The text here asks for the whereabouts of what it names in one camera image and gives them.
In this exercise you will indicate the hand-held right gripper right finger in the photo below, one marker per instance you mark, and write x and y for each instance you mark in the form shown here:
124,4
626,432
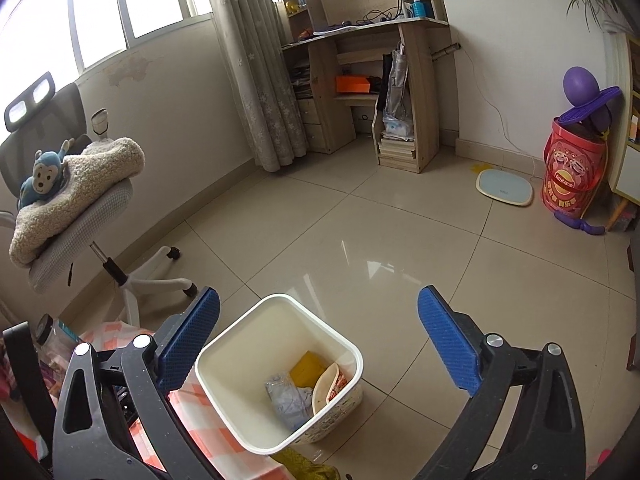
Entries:
450,340

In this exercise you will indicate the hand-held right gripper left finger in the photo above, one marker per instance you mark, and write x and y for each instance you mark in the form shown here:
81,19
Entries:
187,340

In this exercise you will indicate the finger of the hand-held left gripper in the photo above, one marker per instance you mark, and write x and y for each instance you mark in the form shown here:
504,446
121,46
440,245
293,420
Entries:
27,370

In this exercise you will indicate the cream plastic waste bin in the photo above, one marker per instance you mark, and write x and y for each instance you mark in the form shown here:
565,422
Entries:
240,360

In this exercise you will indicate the clear plastic wrapper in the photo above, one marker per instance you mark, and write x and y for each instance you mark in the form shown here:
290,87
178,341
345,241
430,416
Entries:
287,400

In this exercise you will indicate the yellow snack packet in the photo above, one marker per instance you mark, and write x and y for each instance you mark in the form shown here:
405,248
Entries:
307,367

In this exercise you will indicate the leaf print paper cup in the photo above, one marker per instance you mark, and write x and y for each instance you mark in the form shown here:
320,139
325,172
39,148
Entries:
324,387

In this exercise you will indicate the clear jar black lid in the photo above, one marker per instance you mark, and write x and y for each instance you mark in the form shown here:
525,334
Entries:
50,350

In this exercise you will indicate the orange white checkered tablecloth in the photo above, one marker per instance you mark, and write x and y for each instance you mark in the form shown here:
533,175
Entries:
210,452

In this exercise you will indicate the grey mesh office chair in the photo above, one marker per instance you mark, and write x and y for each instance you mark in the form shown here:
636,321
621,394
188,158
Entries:
85,225

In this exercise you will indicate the light blue bathroom scale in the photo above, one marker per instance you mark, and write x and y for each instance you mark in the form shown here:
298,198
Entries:
504,187

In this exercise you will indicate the yellow green cloth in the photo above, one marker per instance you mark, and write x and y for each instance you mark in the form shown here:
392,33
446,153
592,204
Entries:
310,467

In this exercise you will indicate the beige fleece blanket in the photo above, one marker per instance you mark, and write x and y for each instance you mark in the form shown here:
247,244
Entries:
90,175

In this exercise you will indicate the blue monkey plush toy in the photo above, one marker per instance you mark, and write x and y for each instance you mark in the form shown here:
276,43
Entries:
45,175

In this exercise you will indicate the stack of books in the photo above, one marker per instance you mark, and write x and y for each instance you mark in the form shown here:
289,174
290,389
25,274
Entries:
397,149

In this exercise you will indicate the red printed drum bucket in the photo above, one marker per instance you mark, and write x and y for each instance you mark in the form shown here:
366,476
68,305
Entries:
572,170

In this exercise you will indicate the white yellow cabinet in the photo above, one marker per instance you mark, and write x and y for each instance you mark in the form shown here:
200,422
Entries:
619,170

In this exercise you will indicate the hanging plastic bag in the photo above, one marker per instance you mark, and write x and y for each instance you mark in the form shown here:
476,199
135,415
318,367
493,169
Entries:
397,95

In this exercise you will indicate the wooden desk with shelves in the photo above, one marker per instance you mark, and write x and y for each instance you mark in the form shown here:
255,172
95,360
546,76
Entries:
422,85

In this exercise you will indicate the orange flat box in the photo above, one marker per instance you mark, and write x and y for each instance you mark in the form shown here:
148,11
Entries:
352,85

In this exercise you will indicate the purple bounce ball board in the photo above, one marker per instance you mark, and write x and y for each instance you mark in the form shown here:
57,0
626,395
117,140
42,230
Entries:
582,95

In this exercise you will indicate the beige lace curtain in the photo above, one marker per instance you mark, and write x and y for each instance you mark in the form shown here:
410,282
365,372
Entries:
255,60

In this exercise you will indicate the window with white frames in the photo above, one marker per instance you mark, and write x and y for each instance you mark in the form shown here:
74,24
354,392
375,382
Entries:
100,5

